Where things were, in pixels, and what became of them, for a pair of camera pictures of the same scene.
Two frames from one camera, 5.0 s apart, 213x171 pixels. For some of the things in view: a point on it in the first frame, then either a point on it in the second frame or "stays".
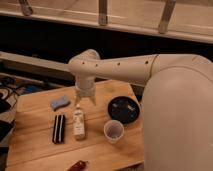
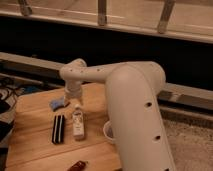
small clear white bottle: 78,123 stays
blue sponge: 59,103 stays
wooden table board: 52,131 stays
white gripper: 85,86 -> 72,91
